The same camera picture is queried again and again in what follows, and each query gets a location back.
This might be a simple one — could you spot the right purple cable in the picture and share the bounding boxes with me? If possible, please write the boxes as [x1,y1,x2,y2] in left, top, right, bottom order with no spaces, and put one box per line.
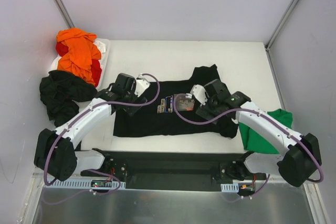
[173,98,324,202]

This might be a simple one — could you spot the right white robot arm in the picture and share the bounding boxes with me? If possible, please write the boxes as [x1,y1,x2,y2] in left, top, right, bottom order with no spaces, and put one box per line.
[191,79,324,187]

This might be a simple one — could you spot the right grey cable duct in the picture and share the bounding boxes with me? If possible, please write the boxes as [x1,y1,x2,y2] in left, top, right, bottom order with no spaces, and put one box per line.
[220,183,239,193]

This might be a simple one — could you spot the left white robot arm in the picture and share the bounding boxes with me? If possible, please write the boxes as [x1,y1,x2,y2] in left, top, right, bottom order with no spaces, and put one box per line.
[34,73,150,182]

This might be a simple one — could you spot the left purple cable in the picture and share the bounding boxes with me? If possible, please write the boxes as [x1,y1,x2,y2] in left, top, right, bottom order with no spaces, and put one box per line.
[43,72,161,196]

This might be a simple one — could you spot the white plastic bin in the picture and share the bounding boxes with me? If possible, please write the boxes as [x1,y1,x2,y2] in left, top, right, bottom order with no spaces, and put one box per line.
[48,38,111,88]

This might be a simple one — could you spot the grey cable duct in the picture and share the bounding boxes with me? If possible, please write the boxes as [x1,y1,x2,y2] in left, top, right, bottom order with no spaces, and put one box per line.
[220,183,239,193]
[44,179,126,190]

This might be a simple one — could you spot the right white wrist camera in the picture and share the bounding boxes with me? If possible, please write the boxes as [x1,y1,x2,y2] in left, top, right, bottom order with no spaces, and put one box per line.
[185,84,208,105]

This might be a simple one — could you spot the left grey cable duct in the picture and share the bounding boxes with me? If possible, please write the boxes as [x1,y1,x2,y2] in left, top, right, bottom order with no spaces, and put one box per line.
[44,179,126,190]

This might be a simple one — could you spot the orange t shirt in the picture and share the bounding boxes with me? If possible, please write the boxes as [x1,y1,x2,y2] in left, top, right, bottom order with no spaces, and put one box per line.
[56,27,102,87]

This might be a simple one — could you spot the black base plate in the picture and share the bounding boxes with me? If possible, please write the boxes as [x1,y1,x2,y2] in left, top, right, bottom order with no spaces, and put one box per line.
[80,147,267,190]

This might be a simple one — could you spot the black printed t shirt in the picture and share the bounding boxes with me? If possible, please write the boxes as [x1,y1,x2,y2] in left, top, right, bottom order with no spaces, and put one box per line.
[113,65,238,138]

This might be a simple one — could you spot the plain black t shirt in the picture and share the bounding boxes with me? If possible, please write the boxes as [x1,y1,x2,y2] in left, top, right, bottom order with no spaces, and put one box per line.
[39,70,97,127]

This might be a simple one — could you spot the purple cable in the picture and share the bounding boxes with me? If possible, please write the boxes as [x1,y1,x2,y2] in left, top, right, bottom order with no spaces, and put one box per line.
[43,72,161,196]
[173,98,324,202]

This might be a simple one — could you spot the green folded t shirt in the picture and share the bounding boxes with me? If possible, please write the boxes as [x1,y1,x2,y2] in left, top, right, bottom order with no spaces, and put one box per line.
[239,109,293,154]

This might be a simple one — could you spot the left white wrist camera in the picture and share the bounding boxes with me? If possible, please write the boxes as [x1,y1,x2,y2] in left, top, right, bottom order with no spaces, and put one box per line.
[134,74,150,97]

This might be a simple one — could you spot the red t shirt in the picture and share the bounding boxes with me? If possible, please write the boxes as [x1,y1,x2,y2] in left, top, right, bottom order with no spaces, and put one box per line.
[56,42,102,87]

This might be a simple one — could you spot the right aluminium frame post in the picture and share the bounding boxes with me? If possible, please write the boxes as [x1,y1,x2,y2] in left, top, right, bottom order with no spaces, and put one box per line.
[265,0,301,52]

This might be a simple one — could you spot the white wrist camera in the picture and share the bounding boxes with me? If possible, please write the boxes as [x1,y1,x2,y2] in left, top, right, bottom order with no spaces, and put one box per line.
[134,74,150,97]
[185,84,208,105]

